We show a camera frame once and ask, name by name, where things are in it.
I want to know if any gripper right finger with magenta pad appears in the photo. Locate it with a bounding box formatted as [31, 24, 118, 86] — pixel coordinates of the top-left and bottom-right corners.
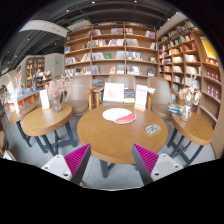
[132, 144, 183, 185]

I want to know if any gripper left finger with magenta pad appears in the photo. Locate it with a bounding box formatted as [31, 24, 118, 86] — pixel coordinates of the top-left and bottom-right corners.
[42, 144, 91, 185]

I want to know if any white and red mouse pad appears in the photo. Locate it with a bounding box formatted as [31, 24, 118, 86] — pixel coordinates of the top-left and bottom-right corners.
[102, 108, 136, 124]

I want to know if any round wooden centre table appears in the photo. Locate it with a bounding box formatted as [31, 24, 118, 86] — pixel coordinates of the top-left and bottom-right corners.
[77, 105, 168, 178]

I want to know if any round wooden table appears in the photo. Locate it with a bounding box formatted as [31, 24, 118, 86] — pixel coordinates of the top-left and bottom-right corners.
[21, 103, 77, 156]
[77, 105, 168, 178]
[167, 113, 213, 166]

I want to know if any round wooden left table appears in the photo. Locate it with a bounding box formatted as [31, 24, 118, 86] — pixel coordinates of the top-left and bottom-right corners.
[21, 103, 77, 156]

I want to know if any round wooden right table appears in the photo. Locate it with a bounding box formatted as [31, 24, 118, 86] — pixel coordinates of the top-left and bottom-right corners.
[167, 113, 213, 166]

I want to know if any stack of books right table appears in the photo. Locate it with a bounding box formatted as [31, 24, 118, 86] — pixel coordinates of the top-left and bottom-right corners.
[168, 102, 183, 114]

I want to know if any beige armchair right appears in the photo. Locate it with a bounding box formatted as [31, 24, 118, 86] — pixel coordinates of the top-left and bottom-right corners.
[148, 77, 172, 120]

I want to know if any beige armchair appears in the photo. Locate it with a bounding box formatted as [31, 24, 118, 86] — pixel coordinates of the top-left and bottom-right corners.
[65, 75, 93, 115]
[94, 74, 155, 109]
[148, 77, 172, 120]

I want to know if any beige armchair left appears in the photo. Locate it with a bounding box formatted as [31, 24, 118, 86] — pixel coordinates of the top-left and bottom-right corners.
[65, 75, 93, 115]

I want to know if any white sign card centre table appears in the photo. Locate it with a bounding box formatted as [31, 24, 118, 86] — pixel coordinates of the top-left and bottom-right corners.
[134, 84, 147, 111]

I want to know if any white sign card table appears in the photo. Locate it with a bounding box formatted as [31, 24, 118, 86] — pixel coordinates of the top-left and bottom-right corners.
[134, 84, 147, 111]
[40, 90, 50, 109]

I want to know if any white sign card left table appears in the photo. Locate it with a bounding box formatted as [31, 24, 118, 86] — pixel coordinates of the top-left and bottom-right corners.
[40, 90, 50, 109]

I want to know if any small wooden far-left table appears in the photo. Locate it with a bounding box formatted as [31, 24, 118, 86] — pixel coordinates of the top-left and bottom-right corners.
[10, 103, 37, 146]

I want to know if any dark book on chair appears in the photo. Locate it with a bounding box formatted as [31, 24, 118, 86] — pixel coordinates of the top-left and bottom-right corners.
[124, 88, 135, 103]

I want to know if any glass vase with dried flowers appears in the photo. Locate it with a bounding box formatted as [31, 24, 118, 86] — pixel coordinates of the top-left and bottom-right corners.
[179, 87, 201, 122]

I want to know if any white picture book on chair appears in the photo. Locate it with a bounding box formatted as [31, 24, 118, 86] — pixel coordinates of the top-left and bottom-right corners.
[103, 83, 124, 102]

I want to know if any glass vase with pink flowers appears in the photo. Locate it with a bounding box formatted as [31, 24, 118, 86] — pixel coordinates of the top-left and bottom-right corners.
[44, 75, 71, 112]

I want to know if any beige armchair centre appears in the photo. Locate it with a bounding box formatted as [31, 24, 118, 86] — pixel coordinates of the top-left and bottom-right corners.
[94, 74, 155, 109]

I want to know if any distant wooden bookshelf left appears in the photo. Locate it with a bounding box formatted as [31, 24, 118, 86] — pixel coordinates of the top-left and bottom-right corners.
[24, 56, 52, 90]

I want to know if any wooden right bookshelf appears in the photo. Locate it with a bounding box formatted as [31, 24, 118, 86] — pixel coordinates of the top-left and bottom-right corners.
[157, 17, 224, 158]

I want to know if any large wooden back bookshelf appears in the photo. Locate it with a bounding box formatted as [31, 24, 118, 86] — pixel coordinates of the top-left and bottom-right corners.
[64, 22, 159, 83]

